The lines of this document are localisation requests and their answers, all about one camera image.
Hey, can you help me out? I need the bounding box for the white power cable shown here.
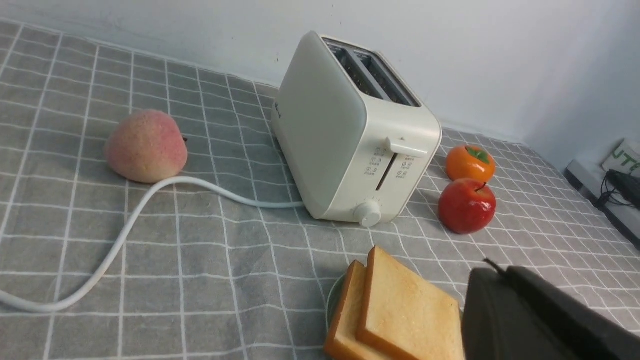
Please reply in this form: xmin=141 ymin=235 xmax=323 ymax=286
xmin=0 ymin=176 xmax=306 ymax=314

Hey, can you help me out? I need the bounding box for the white green box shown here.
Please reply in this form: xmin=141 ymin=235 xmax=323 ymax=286
xmin=601 ymin=138 xmax=640 ymax=178

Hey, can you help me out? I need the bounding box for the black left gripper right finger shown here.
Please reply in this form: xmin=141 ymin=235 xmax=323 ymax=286
xmin=506 ymin=266 xmax=640 ymax=360

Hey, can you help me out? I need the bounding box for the pale green plate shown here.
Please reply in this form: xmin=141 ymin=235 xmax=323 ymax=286
xmin=325 ymin=273 xmax=346 ymax=333

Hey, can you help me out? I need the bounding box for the grey checked tablecloth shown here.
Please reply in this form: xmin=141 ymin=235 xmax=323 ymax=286
xmin=0 ymin=21 xmax=639 ymax=360

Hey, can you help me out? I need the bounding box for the white toaster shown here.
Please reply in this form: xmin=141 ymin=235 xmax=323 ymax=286
xmin=270 ymin=30 xmax=442 ymax=227

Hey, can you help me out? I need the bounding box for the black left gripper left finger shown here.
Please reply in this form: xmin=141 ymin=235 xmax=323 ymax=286
xmin=462 ymin=259 xmax=580 ymax=360

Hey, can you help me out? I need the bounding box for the pink peach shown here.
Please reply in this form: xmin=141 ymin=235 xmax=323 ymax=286
xmin=103 ymin=109 xmax=188 ymax=183

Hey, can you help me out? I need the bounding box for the orange persimmon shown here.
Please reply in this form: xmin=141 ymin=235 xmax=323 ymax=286
xmin=445 ymin=145 xmax=496 ymax=183

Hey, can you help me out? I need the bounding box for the red apple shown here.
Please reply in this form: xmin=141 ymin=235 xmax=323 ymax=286
xmin=438 ymin=178 xmax=498 ymax=235

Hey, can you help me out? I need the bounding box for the toasted bread slice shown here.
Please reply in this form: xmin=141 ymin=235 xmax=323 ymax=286
xmin=355 ymin=246 xmax=466 ymax=360
xmin=323 ymin=260 xmax=390 ymax=360

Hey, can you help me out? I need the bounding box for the black cable on shelf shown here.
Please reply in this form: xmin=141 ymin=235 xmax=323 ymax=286
xmin=597 ymin=169 xmax=640 ymax=210

